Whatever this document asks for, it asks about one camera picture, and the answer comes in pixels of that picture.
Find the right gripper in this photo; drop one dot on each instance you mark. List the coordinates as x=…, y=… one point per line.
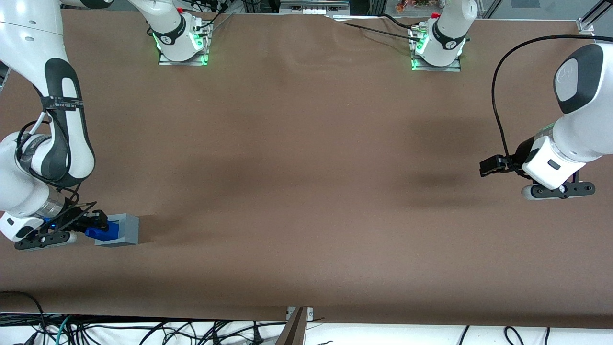
x=80, y=216

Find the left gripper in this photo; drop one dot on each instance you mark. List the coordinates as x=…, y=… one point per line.
x=520, y=154

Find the blue plastic part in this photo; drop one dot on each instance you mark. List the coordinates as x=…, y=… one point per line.
x=105, y=234

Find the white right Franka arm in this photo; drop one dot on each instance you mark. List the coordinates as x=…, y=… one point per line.
x=28, y=38

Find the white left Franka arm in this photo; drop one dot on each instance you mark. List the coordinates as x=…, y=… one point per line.
x=589, y=129

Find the gray cube base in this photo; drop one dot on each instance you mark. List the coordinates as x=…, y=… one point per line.
x=129, y=230

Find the orange plastic items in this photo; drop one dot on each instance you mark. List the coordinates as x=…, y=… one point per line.
x=412, y=5

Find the brown table cover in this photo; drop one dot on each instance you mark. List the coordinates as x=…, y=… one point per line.
x=306, y=167

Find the white power strip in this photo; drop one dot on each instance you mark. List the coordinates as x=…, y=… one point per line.
x=311, y=9

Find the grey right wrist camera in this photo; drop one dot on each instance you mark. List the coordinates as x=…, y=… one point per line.
x=43, y=241

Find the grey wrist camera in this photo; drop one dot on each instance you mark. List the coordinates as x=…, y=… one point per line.
x=565, y=190
x=43, y=241

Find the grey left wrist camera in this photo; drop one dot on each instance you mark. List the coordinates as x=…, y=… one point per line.
x=565, y=190

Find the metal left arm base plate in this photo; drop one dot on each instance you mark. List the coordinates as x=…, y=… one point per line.
x=436, y=68

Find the silver corner bracket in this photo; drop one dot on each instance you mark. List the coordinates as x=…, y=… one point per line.
x=585, y=26

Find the aluminium frame rail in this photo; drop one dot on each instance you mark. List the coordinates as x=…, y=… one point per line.
x=3, y=79

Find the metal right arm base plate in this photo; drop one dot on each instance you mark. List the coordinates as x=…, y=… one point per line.
x=182, y=63

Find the aluminium frame extrusion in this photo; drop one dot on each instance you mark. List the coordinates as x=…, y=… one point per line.
x=601, y=10

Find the dark frame strut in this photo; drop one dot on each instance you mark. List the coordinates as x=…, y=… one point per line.
x=292, y=333

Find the silver bracket plate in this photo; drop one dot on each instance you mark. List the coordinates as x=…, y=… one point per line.
x=310, y=314

